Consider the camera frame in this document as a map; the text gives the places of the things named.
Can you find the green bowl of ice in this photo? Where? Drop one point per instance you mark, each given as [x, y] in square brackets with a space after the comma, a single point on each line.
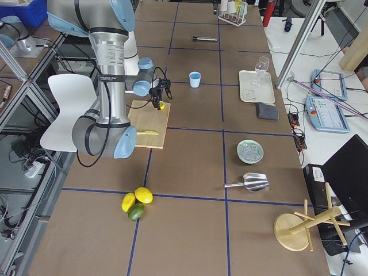
[249, 151]

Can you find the yellow lemon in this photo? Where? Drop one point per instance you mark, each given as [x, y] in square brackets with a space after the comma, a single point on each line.
[128, 201]
[144, 195]

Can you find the steel ice scoop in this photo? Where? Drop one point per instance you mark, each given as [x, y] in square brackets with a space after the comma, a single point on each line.
[252, 182]

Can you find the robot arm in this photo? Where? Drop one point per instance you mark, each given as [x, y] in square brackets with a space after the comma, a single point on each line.
[105, 129]

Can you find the black laptop monitor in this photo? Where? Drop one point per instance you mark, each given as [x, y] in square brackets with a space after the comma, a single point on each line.
[346, 173]

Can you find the red cylinder bottle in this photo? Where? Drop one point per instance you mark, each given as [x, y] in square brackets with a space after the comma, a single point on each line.
[269, 12]

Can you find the clear wine glass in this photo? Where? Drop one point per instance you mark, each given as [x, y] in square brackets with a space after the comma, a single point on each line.
[261, 67]

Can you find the white cup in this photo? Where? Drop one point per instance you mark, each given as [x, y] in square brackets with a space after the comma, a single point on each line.
[224, 6]

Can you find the near teach pendant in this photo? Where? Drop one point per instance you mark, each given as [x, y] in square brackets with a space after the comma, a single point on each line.
[325, 115]

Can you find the mint green cup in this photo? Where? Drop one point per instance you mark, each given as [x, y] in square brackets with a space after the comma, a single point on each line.
[243, 9]

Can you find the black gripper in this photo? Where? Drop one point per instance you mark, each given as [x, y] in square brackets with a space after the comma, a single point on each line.
[155, 92]

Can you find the light blue plastic cup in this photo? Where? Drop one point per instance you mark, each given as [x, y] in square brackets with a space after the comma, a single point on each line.
[194, 78]

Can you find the yellow cup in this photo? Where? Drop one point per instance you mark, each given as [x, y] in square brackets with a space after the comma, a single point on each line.
[238, 4]

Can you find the white plastic chair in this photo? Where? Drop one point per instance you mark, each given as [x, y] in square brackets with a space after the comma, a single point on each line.
[74, 94]

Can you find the bamboo cutting board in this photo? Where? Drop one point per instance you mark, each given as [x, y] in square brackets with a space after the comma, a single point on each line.
[144, 117]

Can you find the dark grey folded cloth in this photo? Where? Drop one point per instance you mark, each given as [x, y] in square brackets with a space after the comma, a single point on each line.
[266, 111]

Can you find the cream bear serving tray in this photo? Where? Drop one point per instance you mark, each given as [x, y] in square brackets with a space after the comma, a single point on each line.
[253, 90]

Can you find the yellow plastic knife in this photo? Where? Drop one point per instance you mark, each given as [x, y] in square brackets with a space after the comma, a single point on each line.
[147, 133]

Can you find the aluminium frame post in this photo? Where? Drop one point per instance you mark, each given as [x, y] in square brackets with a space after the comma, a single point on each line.
[301, 38]

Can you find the lemon slice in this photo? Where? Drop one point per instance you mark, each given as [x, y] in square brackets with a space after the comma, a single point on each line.
[162, 105]

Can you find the far teach pendant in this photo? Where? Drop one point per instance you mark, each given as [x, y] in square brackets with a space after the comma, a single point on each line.
[329, 83]

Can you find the green lime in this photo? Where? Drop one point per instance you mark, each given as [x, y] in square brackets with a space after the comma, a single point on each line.
[136, 211]

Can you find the wooden mug tree stand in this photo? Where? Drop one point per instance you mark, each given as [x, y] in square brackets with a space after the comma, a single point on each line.
[292, 229]

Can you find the white wire cup rack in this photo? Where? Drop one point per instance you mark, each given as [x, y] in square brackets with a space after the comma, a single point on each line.
[231, 16]

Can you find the teach pendant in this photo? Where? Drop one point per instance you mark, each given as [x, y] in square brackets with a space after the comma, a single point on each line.
[329, 83]
[325, 115]

